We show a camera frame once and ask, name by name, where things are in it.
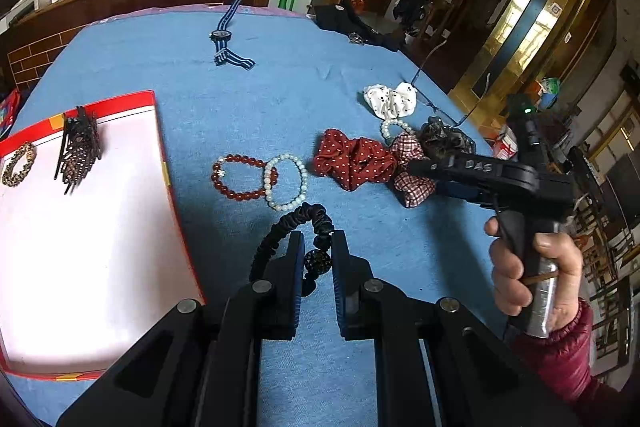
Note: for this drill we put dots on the red tray with white inside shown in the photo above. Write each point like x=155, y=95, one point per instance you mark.
x=75, y=257

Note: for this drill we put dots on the white cherry print scrunchie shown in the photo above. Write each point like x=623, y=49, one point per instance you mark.
x=390, y=102

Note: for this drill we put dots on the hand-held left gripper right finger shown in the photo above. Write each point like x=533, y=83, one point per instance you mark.
x=340, y=268

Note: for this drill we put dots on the thin frame eyeglasses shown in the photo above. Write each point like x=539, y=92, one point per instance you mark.
x=457, y=124

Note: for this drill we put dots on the black mesh scrunchie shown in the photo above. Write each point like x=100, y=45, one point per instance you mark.
x=440, y=141

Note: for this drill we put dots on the person's right forearm red sleeve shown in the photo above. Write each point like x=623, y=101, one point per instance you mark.
x=560, y=372

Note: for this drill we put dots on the black pouch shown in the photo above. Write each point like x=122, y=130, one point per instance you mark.
x=345, y=23

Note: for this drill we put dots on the red plaid scrunchie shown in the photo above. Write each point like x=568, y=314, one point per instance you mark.
x=416, y=190

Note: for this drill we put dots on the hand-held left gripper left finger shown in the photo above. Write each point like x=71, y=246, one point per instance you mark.
x=298, y=268

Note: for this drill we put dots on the gold framed panel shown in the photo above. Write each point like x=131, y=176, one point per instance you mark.
x=530, y=7

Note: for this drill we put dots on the wooden stair post with clothes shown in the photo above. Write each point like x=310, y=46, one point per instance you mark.
x=415, y=4

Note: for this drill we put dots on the blue tablecloth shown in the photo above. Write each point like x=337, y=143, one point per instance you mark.
x=300, y=107

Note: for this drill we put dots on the black brown hair claw clip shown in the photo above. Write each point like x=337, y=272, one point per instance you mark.
x=80, y=147

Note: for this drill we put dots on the person's right hand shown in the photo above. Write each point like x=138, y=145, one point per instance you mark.
x=507, y=277

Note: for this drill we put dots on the red polka dot scrunchie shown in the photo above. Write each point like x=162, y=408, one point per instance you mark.
x=350, y=157

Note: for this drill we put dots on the wooden counter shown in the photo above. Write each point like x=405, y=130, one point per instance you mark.
x=150, y=2

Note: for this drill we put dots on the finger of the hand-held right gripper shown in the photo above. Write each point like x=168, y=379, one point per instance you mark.
x=465, y=167
x=465, y=195

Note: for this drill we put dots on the red and white can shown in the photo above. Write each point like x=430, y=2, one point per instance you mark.
x=506, y=143

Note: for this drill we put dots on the leopard print scrunchie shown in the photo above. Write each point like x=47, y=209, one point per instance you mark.
x=29, y=153

